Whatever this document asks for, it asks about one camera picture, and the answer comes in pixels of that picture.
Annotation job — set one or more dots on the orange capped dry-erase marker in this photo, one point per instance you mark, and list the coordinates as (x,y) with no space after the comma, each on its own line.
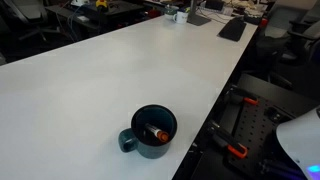
(162,135)

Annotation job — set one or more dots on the small white device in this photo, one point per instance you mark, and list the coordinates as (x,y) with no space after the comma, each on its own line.
(80,2)

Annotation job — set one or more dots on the yellow tool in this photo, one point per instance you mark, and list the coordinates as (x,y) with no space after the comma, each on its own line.
(101,3)

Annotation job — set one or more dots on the green ceramic bowl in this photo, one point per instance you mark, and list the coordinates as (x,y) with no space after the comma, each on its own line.
(170,12)

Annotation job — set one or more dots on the white printed coffee mug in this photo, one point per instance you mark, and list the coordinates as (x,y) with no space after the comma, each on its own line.
(181,17)

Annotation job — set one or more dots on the black cluttered desk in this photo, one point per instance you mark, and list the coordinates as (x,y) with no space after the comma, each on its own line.
(116,10)

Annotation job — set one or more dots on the dark teal speckled mug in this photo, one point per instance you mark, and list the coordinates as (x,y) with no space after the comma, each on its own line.
(150,150)

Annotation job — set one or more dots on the light grey office chair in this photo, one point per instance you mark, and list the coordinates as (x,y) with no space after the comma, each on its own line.
(283,16)

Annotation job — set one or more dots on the black armrest office chair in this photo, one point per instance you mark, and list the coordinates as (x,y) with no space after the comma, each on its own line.
(300,35)

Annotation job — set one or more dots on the grey mesh office chair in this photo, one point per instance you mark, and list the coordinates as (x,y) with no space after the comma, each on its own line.
(30,10)

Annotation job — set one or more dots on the black perforated mounting board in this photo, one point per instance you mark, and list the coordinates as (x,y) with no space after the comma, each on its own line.
(253,126)

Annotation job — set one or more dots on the grey monitor stand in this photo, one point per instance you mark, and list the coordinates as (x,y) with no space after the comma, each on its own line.
(196,19)

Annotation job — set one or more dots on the white robot base blue light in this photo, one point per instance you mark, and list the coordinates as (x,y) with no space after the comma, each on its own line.
(300,140)

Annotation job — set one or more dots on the black keyboard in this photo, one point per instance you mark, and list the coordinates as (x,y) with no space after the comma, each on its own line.
(233,30)

